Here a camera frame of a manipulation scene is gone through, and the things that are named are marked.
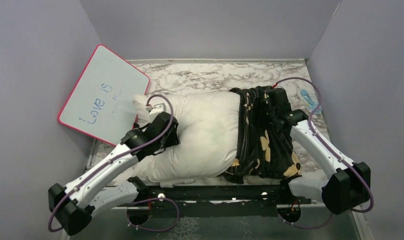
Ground black floral pillowcase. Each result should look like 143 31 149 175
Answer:
222 86 301 184

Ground white pillow insert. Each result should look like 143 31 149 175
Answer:
130 91 240 186

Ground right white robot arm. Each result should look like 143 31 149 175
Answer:
266 88 374 215

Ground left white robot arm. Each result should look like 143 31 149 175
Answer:
48 111 179 236

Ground blue packaged small item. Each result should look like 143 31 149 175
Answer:
296 88 318 114

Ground pink framed whiteboard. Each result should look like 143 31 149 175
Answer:
58 44 150 145

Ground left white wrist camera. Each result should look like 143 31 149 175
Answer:
145 103 167 116

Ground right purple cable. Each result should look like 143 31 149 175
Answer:
271 76 375 230

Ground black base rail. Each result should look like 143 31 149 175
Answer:
115 184 312 219

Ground aluminium frame rail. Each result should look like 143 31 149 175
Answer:
58 139 103 240

